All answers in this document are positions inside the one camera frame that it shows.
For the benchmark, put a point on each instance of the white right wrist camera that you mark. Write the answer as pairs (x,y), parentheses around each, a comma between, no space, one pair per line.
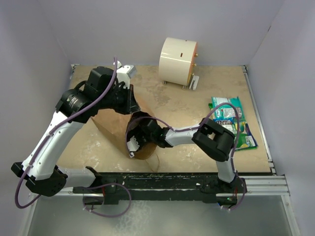
(132,146)

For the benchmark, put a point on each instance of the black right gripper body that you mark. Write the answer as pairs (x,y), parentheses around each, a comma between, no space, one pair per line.
(141,136)

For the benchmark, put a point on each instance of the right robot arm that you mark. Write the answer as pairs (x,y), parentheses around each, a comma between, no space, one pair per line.
(214,140)

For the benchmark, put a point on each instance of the aluminium table frame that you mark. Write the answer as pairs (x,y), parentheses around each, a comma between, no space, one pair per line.
(274,185)

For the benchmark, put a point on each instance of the blue snack bag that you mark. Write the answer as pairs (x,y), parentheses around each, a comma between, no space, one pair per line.
(246,139)

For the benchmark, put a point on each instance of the brown paper bag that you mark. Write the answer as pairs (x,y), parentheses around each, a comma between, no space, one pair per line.
(114,126)

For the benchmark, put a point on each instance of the teal candy bag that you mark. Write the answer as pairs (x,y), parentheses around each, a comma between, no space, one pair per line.
(226,111)

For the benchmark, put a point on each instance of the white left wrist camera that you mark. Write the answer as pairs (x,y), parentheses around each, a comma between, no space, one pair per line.
(124,73)

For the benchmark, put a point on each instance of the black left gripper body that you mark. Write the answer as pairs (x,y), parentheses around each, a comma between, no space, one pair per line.
(119,99)

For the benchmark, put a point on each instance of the green white snack bag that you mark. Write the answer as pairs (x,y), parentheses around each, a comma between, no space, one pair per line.
(225,116)

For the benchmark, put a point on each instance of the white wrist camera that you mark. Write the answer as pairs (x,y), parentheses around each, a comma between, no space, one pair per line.
(124,73)
(132,146)

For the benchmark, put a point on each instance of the white cylindrical device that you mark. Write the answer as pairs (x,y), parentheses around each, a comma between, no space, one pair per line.
(177,62)

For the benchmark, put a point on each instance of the brown candy packet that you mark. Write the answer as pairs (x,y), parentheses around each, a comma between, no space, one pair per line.
(228,123)

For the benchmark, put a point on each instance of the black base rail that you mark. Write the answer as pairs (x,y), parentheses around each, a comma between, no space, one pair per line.
(110,188)

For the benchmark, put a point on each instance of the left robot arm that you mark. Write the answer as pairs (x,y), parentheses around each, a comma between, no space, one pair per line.
(104,89)

